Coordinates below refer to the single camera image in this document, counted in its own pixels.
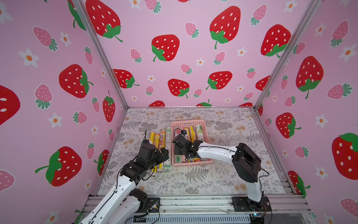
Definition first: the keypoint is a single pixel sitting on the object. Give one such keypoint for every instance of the clear red-label wrap roll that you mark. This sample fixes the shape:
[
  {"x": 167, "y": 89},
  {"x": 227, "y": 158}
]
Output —
[{"x": 178, "y": 156}]

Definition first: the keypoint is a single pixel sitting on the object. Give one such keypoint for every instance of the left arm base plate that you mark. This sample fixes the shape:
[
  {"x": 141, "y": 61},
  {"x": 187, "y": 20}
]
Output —
[{"x": 148, "y": 203}]

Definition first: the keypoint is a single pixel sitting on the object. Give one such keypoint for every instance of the pink plastic basket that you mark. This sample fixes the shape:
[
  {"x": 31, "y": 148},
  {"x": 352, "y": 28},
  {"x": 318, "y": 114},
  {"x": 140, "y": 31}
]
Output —
[{"x": 177, "y": 126}]

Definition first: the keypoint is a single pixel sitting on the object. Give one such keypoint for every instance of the aluminium corner post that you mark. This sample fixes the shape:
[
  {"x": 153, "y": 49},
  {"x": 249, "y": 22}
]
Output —
[
  {"x": 99, "y": 49},
  {"x": 296, "y": 36}
]

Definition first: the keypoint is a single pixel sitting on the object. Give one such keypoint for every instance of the left aluminium corner post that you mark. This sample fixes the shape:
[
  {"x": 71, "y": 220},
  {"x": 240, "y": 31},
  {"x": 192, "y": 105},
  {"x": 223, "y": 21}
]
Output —
[{"x": 99, "y": 49}]

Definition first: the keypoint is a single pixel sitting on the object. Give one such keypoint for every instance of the aluminium front rail frame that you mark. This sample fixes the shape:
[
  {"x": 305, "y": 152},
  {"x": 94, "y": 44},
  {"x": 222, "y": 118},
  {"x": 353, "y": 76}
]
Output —
[{"x": 217, "y": 209}]

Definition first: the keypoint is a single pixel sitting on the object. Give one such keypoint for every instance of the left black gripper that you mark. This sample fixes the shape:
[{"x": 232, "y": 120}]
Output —
[{"x": 160, "y": 158}]

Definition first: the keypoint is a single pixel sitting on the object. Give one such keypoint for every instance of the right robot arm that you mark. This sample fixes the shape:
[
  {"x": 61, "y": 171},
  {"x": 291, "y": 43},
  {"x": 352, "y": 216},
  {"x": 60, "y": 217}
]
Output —
[{"x": 246, "y": 162}]

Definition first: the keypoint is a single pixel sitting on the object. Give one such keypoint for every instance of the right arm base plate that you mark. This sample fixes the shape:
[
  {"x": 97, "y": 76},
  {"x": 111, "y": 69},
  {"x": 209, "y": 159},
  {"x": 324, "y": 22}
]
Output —
[{"x": 243, "y": 204}]

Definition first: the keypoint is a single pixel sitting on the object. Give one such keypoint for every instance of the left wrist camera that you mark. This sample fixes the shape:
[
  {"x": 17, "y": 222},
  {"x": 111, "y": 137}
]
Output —
[{"x": 145, "y": 142}]

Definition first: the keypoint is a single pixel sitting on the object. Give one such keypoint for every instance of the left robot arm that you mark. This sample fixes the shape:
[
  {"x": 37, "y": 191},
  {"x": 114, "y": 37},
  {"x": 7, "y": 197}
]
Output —
[{"x": 124, "y": 198}]

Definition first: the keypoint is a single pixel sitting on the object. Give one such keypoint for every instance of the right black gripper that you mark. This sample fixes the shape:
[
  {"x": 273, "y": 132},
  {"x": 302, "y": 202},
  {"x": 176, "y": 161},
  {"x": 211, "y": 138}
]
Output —
[{"x": 180, "y": 142}]

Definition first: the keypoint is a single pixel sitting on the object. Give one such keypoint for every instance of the right aluminium corner post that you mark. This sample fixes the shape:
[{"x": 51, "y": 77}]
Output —
[{"x": 296, "y": 36}]

